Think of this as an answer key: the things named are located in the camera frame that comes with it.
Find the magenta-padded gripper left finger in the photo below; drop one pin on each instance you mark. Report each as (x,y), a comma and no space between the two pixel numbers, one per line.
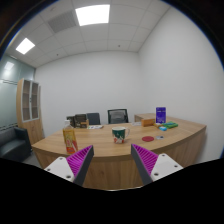
(63,166)

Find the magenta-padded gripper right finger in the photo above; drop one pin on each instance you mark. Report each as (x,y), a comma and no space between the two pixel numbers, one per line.
(160,165)

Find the yellow-labelled drink bottle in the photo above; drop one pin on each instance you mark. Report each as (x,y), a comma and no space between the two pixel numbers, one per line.
(70,140)

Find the small grey round disc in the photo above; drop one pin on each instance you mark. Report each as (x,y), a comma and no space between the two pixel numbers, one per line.
(160,137)

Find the flat round red coaster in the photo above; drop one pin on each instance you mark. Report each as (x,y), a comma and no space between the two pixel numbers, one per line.
(148,138)

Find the small light blue box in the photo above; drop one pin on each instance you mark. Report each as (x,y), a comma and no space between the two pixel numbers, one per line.
(163,128)

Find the tan box with label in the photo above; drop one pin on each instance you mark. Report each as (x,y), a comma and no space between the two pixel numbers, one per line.
(157,125)

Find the wooden box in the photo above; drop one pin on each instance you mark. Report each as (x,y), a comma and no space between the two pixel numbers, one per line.
(147,122)

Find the white paper sheet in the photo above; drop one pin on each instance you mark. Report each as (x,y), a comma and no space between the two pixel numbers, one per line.
(136,123)

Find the purple upright box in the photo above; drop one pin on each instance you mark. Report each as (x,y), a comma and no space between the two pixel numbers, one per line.
(160,115)

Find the white booklet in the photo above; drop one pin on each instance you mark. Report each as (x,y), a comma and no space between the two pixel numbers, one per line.
(95,127)

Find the wooden side desk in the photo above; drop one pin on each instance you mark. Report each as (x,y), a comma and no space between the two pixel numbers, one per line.
(143,116)

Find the green and white mug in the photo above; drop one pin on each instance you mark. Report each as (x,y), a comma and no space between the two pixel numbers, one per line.
(118,135)

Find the black leather sofa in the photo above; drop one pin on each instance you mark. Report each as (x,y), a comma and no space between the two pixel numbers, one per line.
(13,143)

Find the dark blue office chair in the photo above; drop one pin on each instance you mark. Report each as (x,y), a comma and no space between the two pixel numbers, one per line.
(94,118)

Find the black mesh office chair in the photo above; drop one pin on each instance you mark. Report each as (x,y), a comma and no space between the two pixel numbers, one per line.
(117,116)

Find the wooden glass-door cabinet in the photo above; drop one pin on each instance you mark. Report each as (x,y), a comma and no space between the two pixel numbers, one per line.
(30,110)

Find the ceiling light panel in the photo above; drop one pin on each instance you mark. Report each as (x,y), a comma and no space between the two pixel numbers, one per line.
(93,14)
(25,46)

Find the ceiling air vent grille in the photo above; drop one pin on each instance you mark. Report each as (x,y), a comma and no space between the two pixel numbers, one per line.
(62,21)

